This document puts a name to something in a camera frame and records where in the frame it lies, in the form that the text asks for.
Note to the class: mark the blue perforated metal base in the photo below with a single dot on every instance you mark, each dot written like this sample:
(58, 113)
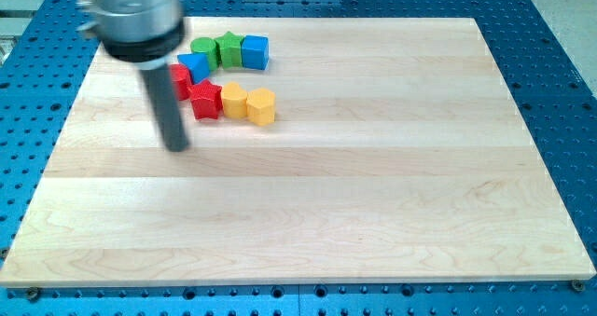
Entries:
(41, 77)

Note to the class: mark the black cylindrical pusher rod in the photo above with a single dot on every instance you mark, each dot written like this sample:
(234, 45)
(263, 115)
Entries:
(164, 104)

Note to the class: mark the yellow hexagon block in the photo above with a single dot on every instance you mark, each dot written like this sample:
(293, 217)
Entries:
(260, 105)

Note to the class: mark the green star block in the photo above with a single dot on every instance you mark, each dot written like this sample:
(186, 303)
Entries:
(229, 46)

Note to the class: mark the yellow heart block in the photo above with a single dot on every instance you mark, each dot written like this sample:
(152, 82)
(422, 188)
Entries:
(234, 98)

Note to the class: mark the light wooden board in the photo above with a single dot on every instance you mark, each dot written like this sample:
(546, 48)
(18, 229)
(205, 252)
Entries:
(397, 154)

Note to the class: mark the blue cube block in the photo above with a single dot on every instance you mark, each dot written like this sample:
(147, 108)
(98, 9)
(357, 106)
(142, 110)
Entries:
(255, 52)

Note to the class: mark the blue triangle block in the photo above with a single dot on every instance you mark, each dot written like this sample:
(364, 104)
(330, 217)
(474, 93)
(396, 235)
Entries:
(197, 64)

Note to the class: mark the green cylinder block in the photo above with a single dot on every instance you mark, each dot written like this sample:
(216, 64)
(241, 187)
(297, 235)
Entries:
(208, 47)

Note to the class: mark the red star block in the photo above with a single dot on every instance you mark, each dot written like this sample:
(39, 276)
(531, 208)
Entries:
(205, 99)

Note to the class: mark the red cylinder block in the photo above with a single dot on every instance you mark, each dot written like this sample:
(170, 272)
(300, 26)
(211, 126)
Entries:
(181, 79)

